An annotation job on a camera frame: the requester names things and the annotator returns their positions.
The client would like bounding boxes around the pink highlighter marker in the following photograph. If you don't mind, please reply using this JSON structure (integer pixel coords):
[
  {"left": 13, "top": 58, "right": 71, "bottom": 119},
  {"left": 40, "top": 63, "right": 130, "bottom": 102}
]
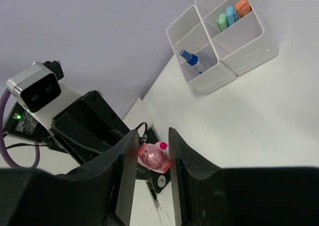
[{"left": 138, "top": 141, "right": 170, "bottom": 174}]

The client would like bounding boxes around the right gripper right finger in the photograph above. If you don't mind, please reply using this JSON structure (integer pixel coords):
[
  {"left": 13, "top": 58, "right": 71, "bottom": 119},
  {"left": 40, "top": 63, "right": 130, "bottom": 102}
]
[{"left": 168, "top": 128, "right": 319, "bottom": 226}]

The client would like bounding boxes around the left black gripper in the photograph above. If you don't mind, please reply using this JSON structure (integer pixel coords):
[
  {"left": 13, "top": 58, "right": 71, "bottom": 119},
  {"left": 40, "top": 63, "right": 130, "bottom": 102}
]
[{"left": 51, "top": 91, "right": 130, "bottom": 165}]

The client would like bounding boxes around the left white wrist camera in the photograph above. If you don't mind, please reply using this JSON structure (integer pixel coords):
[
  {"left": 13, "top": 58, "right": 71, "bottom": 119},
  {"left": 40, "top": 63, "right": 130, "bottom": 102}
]
[{"left": 6, "top": 60, "right": 83, "bottom": 132}]

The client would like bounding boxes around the orange eraser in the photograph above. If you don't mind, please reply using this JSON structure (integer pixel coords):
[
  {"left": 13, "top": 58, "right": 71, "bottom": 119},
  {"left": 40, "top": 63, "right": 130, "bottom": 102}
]
[{"left": 235, "top": 0, "right": 252, "bottom": 18}]

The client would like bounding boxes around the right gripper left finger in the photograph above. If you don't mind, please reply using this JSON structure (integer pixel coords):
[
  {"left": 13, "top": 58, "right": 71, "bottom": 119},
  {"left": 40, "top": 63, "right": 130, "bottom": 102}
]
[{"left": 0, "top": 130, "right": 139, "bottom": 226}]

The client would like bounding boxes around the white compartment organizer box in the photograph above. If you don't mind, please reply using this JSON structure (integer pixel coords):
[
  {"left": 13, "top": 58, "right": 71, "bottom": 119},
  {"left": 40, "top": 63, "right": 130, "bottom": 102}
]
[{"left": 166, "top": 0, "right": 279, "bottom": 94}]

